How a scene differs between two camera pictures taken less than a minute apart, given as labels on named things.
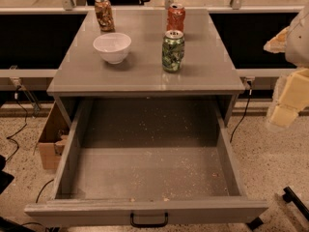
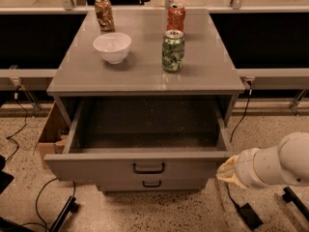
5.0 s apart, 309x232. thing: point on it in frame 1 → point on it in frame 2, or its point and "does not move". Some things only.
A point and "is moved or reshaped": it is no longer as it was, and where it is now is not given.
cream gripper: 298,45 → 243,170
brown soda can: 104,14 does not move
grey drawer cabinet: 210,71 does not move
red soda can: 176,17 does not move
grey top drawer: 145,161 is moved or reshaped
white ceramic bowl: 113,46 does not move
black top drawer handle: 140,224 → 149,172
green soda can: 173,50 does not move
